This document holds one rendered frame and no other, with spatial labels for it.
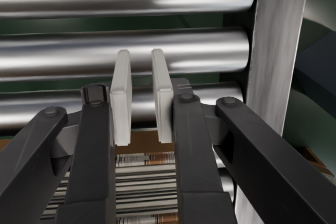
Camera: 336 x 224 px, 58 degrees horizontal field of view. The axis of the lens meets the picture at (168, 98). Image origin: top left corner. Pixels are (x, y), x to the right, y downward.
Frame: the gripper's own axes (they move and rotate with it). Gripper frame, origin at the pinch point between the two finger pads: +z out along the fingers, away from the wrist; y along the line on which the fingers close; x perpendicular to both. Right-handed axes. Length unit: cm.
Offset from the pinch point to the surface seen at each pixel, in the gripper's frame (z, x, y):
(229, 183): 13.9, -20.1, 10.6
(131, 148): 8.9, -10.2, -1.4
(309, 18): 93, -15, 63
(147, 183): 4.5, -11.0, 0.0
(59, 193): 4.1, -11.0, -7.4
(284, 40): 13.0, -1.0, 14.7
